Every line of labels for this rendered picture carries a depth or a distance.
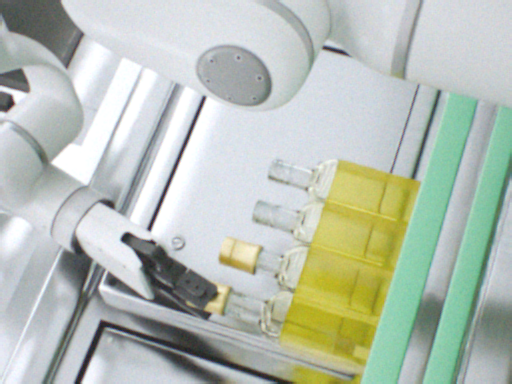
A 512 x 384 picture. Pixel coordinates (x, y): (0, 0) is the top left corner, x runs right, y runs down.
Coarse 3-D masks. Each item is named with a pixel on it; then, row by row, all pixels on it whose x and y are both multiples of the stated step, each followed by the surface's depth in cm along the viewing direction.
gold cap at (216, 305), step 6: (216, 282) 111; (222, 288) 110; (228, 288) 110; (216, 294) 109; (222, 294) 109; (216, 300) 109; (222, 300) 109; (210, 306) 109; (216, 306) 109; (222, 306) 109; (216, 312) 110; (222, 312) 109
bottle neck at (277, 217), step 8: (256, 208) 114; (264, 208) 114; (272, 208) 114; (280, 208) 114; (288, 208) 114; (256, 216) 114; (264, 216) 113; (272, 216) 113; (280, 216) 113; (288, 216) 113; (264, 224) 114; (272, 224) 114; (280, 224) 113; (288, 224) 113; (288, 232) 114
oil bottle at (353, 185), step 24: (312, 168) 116; (336, 168) 114; (360, 168) 114; (312, 192) 114; (336, 192) 113; (360, 192) 112; (384, 192) 112; (408, 192) 112; (384, 216) 112; (408, 216) 111
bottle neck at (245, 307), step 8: (232, 296) 109; (240, 296) 109; (248, 296) 110; (232, 304) 109; (240, 304) 109; (248, 304) 109; (256, 304) 109; (224, 312) 110; (232, 312) 109; (240, 312) 109; (248, 312) 109; (256, 312) 109; (248, 320) 109; (256, 320) 109
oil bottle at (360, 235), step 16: (304, 208) 112; (320, 208) 112; (336, 208) 112; (352, 208) 112; (304, 224) 111; (320, 224) 111; (336, 224) 111; (352, 224) 111; (368, 224) 111; (384, 224) 111; (400, 224) 111; (304, 240) 111; (320, 240) 110; (336, 240) 110; (352, 240) 110; (368, 240) 110; (384, 240) 110; (400, 240) 110; (352, 256) 110; (368, 256) 109; (384, 256) 109
